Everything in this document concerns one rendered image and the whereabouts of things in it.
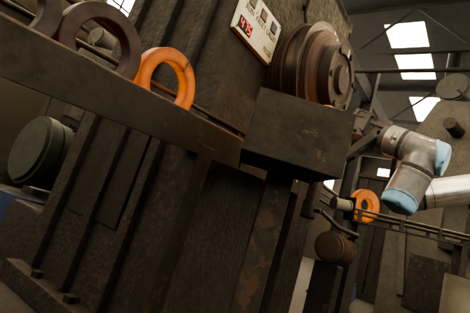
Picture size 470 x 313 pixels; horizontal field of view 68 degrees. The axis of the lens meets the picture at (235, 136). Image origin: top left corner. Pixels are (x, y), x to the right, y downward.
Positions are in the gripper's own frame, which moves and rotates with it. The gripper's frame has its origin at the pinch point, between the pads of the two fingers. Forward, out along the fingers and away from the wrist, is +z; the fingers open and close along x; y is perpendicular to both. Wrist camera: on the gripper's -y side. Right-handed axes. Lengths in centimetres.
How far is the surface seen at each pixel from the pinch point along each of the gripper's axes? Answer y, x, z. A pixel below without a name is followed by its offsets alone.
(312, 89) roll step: 11.9, -7.4, 16.1
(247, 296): -49, 34, -22
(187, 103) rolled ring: -19, 45, 13
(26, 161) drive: -80, 22, 126
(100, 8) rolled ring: -13, 75, 14
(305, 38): 27.0, 1.9, 23.7
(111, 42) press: 36, -160, 493
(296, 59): 17.5, 3.1, 21.6
